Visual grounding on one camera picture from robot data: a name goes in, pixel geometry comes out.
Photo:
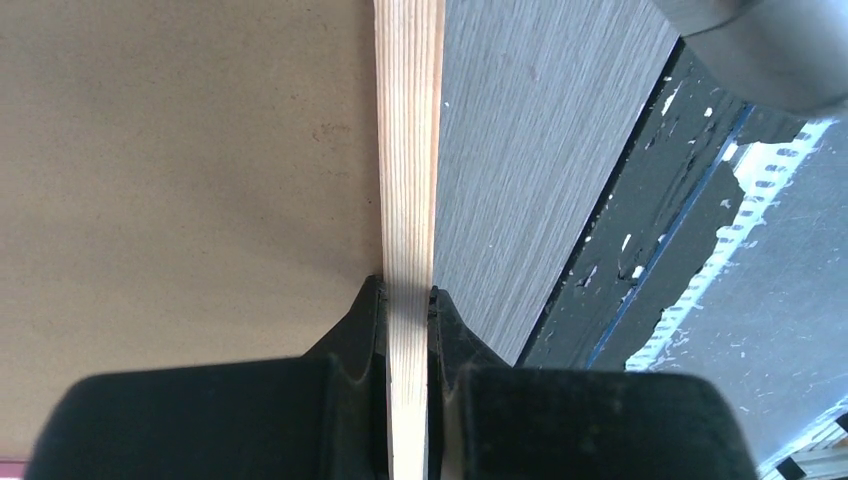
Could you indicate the pink wooden picture frame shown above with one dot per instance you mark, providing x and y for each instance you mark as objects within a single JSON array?
[{"x": 409, "y": 46}]

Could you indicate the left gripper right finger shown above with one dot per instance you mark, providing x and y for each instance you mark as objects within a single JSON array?
[{"x": 583, "y": 424}]

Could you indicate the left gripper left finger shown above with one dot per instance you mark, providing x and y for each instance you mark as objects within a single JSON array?
[{"x": 317, "y": 416}]

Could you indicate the brown cardboard backing board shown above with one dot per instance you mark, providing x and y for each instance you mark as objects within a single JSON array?
[{"x": 182, "y": 182}]

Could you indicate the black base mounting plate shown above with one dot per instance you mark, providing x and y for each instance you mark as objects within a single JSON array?
[{"x": 656, "y": 222}]

